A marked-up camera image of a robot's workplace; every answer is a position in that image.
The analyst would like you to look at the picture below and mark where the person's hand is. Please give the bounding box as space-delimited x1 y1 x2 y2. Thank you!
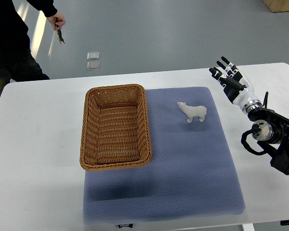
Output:
46 12 66 30

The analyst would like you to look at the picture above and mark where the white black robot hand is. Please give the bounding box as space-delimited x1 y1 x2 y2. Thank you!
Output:
209 56 262 115

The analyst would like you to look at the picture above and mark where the dark toy animal figure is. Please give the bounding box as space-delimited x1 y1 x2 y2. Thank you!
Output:
54 17 65 44

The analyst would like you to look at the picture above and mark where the white toy bear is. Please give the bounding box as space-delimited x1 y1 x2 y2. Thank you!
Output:
177 102 207 123

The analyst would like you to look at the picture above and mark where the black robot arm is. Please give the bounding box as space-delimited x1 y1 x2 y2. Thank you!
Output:
241 92 289 175

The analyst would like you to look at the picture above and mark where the brown wicker basket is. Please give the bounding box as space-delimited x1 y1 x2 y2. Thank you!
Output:
79 84 152 171

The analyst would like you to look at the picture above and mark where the upper metal floor plate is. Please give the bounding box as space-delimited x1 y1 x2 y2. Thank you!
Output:
87 51 100 60

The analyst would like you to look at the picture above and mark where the metal floor plate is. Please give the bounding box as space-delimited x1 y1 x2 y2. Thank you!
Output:
87 51 100 60
87 61 100 71

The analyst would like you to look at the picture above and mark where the lower metal floor plate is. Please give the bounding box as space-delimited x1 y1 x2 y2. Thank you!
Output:
87 61 100 71

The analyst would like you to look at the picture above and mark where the person in dark clothes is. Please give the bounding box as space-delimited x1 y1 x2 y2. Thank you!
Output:
0 0 49 96

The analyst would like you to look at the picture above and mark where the wooden box corner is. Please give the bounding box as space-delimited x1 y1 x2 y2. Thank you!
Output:
263 0 289 13

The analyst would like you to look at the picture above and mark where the blue padded mat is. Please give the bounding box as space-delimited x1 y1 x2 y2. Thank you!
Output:
83 87 245 225

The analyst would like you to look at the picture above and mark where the black table label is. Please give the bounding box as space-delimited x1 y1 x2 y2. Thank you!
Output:
118 224 133 229

